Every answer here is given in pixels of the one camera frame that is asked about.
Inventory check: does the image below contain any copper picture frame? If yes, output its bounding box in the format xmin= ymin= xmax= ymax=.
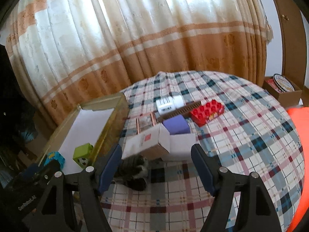
xmin=136 ymin=112 xmax=157 ymax=134

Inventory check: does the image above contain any white pill bottle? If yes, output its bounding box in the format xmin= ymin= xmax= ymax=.
xmin=155 ymin=95 xmax=185 ymax=116

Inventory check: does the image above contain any cardboard box with tin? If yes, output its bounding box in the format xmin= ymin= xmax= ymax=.
xmin=262 ymin=74 xmax=302 ymax=108

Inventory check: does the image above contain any orange cloth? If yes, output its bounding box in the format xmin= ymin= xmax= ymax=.
xmin=285 ymin=105 xmax=309 ymax=232

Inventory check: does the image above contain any white charger adapter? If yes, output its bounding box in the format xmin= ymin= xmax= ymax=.
xmin=161 ymin=133 xmax=199 ymax=161

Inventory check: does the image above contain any plaid tablecloth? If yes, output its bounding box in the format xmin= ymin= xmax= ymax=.
xmin=101 ymin=71 xmax=304 ymax=231

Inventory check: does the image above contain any cream orange curtain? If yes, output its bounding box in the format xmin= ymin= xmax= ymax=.
xmin=1 ymin=0 xmax=273 ymax=125

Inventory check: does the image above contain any brown wooden cabinet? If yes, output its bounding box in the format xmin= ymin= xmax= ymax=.
xmin=264 ymin=0 xmax=309 ymax=89

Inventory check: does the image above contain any white cardboard box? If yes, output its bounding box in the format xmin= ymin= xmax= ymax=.
xmin=122 ymin=124 xmax=170 ymax=161

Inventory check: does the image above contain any blue toy block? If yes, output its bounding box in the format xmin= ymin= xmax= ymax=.
xmin=44 ymin=151 xmax=65 ymax=170

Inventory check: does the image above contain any white paper tray liner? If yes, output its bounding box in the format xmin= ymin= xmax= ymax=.
xmin=59 ymin=108 xmax=113 ymax=174

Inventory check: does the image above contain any gold metal tray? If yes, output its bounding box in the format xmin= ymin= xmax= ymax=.
xmin=39 ymin=93 xmax=129 ymax=174

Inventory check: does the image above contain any black ridged clip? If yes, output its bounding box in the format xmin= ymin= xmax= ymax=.
xmin=113 ymin=154 xmax=149 ymax=191

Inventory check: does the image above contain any brown wooden comb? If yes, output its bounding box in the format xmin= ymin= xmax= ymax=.
xmin=157 ymin=101 xmax=202 ymax=123

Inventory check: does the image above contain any green toy block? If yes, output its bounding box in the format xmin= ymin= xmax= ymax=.
xmin=72 ymin=143 xmax=93 ymax=169

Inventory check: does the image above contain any purple cube block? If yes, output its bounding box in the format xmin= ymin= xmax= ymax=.
xmin=163 ymin=115 xmax=191 ymax=135

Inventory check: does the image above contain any red toy brick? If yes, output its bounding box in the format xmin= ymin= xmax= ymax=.
xmin=190 ymin=100 xmax=225 ymax=127

